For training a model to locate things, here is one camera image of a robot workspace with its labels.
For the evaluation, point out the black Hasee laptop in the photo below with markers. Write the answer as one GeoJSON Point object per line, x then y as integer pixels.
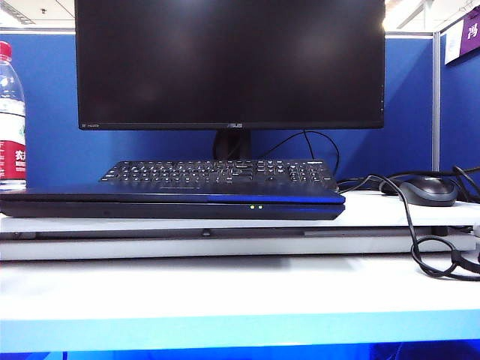
{"type": "Point", "coordinates": [168, 204]}

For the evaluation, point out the black keyboard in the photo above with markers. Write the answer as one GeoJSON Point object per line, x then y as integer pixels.
{"type": "Point", "coordinates": [217, 174]}

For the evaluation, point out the white sliding desk tray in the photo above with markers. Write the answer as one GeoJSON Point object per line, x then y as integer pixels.
{"type": "Point", "coordinates": [187, 247]}

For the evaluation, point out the black ASUS monitor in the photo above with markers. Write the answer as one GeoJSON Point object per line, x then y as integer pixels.
{"type": "Point", "coordinates": [225, 63]}

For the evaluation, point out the black computer mouse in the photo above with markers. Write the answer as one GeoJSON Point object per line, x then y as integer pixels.
{"type": "Point", "coordinates": [431, 191]}

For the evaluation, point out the wide blue partition panel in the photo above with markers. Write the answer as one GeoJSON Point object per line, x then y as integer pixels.
{"type": "Point", "coordinates": [52, 112]}

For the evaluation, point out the narrow blue partition panel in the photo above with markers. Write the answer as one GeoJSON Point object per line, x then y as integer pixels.
{"type": "Point", "coordinates": [461, 112]}

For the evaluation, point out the water bottle with red label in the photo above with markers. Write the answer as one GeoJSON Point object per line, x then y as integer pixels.
{"type": "Point", "coordinates": [11, 112]}

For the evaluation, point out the purple and white poster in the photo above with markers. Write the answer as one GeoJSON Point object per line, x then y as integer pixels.
{"type": "Point", "coordinates": [468, 37]}

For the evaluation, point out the grey aluminium partition post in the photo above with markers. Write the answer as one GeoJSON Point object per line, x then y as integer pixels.
{"type": "Point", "coordinates": [436, 112]}

